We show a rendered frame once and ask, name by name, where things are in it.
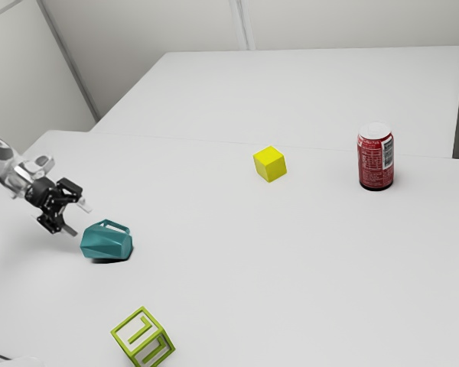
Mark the green and white letter block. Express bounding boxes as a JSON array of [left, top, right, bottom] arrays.
[[110, 306, 176, 367]]

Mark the red soda can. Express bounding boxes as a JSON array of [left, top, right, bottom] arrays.
[[356, 121, 398, 192]]

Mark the yellow cube block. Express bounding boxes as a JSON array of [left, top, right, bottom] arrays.
[[252, 145, 288, 184]]

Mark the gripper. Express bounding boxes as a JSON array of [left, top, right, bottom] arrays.
[[24, 177, 93, 237]]

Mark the teal faceted mug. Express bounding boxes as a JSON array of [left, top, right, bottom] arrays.
[[79, 219, 134, 262]]

